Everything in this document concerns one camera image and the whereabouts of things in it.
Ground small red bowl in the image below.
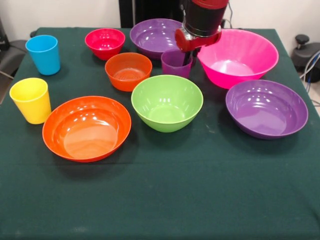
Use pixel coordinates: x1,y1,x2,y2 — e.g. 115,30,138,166
84,27,126,61

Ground black chair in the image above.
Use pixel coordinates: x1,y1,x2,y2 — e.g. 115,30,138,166
0,17,27,80

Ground black equipment with knob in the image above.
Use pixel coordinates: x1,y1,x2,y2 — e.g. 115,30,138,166
291,34,320,83

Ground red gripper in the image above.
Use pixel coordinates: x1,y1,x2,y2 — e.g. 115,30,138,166
174,25,223,67

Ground small orange bowl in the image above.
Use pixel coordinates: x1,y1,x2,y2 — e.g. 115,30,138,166
104,52,153,92

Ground dark green table cloth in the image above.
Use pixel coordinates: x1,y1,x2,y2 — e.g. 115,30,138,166
0,26,320,240

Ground grey and blue cables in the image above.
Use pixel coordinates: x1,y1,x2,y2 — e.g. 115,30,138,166
298,49,320,83

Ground purple bowl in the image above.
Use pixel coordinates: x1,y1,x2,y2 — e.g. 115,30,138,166
225,79,309,140
129,18,187,60

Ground blue plastic cup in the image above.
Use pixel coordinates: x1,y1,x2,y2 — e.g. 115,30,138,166
25,34,62,76

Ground large orange bowl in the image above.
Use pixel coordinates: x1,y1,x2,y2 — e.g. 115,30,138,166
41,95,132,164

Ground black hanging cable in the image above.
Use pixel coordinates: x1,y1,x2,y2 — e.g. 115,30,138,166
226,2,235,28

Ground green bowl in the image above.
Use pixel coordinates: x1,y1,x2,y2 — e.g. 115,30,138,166
130,74,204,133

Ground grey cable with plug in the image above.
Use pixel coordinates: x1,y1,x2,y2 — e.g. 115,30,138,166
221,17,234,30

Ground large pink bowl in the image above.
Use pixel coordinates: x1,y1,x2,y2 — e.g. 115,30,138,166
196,28,280,90

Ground yellow plastic cup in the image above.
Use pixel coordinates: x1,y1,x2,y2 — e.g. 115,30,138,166
9,77,52,125

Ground purple plastic cup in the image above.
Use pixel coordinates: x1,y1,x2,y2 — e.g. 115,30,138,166
160,49,194,79

